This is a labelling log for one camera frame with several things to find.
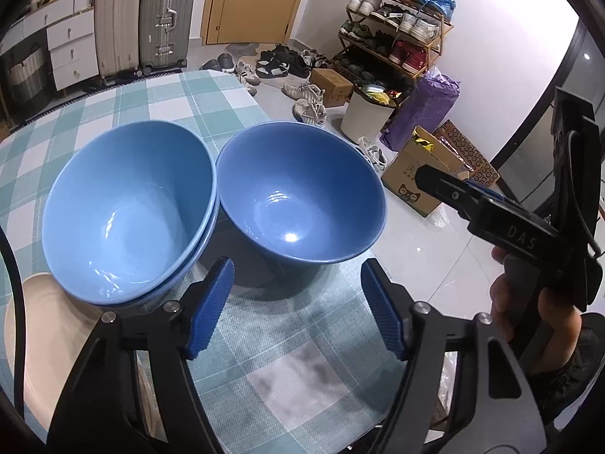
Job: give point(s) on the silver hard-shell suitcase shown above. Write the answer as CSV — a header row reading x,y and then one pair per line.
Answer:
x,y
168,19

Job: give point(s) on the black framed glass door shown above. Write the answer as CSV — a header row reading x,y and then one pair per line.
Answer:
x,y
529,165

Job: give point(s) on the small plain cardboard box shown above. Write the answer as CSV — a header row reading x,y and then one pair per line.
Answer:
x,y
331,87

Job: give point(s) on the printed cardboard box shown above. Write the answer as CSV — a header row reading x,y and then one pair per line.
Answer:
x,y
411,179

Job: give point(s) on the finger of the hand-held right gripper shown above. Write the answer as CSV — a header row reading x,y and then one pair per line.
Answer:
x,y
491,194
446,191

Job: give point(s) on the large cream plate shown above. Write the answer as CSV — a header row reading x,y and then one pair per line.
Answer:
x,y
47,340

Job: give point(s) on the white hard-shell suitcase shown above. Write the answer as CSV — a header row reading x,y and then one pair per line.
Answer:
x,y
118,23

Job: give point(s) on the person's right forearm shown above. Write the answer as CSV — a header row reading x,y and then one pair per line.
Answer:
x,y
576,373

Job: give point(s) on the person's right hand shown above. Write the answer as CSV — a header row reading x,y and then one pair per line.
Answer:
x,y
501,307

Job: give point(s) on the wooden door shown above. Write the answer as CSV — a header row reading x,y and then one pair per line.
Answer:
x,y
255,0

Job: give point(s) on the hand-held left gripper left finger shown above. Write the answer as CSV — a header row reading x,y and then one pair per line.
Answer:
x,y
210,312

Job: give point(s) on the white desk with drawers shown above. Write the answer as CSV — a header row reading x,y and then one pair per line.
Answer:
x,y
71,52

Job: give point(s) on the purple plastic bag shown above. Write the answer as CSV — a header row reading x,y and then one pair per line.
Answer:
x,y
425,108

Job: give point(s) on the wooden shoe rack with shoes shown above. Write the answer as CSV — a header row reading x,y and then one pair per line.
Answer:
x,y
406,23

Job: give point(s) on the brown circle-patterned box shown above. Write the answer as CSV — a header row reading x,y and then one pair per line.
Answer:
x,y
472,156

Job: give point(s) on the white trash bin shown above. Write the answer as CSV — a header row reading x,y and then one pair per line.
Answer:
x,y
364,118

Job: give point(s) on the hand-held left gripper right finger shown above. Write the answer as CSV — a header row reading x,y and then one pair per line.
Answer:
x,y
383,312

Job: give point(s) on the scatter of worn sneakers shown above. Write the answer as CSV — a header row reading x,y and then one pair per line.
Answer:
x,y
279,64

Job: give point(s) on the large blue bowl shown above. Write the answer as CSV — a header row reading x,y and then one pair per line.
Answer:
x,y
206,231

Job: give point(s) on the teal checkered tablecloth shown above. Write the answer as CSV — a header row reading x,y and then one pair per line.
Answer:
x,y
283,364

